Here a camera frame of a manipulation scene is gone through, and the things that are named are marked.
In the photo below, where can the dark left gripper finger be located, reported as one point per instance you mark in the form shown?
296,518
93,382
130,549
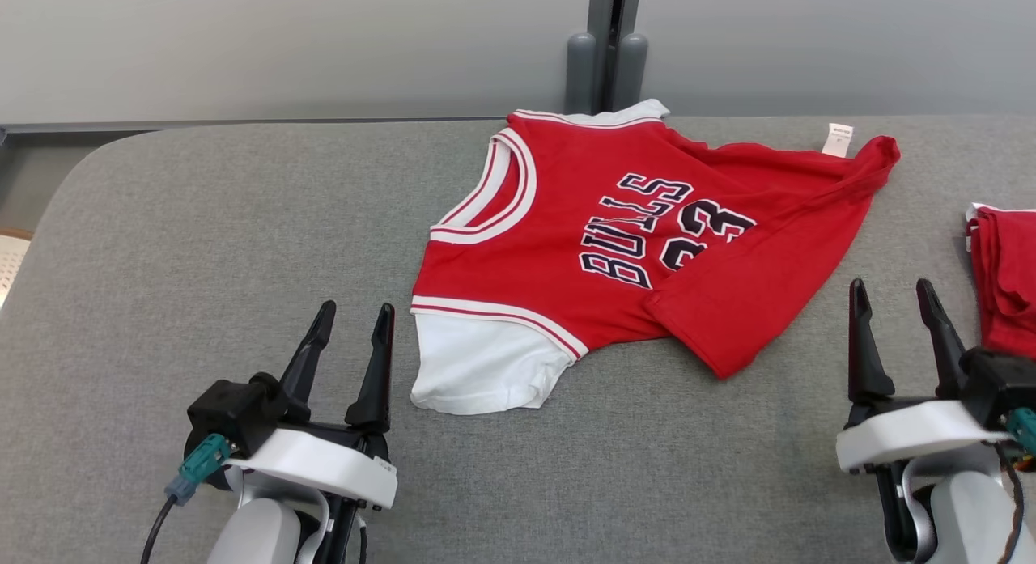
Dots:
376,386
301,378

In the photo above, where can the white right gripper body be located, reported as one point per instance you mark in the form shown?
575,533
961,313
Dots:
906,434

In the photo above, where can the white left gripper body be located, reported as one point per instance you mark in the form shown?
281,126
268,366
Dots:
324,463

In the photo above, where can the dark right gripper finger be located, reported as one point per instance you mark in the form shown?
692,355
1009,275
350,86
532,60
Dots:
864,362
948,362

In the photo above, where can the red shorts white stripes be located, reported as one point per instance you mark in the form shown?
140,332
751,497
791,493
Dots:
1008,281

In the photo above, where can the red Bulls jersey white sleeves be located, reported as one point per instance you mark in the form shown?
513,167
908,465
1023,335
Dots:
558,184

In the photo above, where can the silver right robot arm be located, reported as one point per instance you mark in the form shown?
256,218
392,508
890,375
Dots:
971,515

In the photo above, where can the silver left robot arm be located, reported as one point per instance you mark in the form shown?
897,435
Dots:
259,532

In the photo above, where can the cream perforated laundry basket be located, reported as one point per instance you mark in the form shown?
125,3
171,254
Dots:
8,265

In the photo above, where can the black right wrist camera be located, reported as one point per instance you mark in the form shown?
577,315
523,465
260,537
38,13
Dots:
999,382

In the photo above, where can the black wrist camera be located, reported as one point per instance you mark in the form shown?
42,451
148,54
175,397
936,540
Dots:
231,410
999,382

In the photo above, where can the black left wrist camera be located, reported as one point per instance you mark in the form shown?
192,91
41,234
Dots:
231,410

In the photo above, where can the grey partition post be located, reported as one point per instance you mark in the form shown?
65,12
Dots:
600,22

